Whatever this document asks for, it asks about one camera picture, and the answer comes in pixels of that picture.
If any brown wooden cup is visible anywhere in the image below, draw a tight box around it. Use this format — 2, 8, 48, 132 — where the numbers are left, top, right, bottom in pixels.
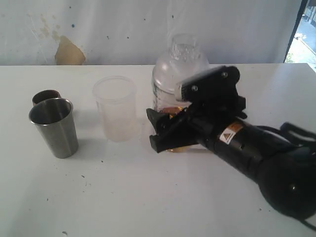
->
32, 89, 61, 106

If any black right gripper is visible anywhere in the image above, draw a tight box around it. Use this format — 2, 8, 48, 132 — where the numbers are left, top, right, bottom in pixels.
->
146, 95, 247, 153

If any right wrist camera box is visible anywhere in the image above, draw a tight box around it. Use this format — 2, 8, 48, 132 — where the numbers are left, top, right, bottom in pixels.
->
174, 66, 240, 103

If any stainless steel cup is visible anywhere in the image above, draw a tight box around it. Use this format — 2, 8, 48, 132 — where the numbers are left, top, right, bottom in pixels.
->
29, 98, 79, 158

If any clear plastic shaker body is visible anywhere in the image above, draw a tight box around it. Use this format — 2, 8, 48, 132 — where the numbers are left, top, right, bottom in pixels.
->
152, 69, 190, 112

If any clear plastic shaker lid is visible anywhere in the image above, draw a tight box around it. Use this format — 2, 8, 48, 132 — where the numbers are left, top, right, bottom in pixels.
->
153, 34, 209, 85

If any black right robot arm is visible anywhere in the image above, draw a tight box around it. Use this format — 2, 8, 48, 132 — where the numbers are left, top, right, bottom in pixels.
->
146, 96, 316, 220

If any translucent plastic deli container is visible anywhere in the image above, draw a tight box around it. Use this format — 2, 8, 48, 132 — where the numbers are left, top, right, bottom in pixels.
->
92, 76, 137, 142

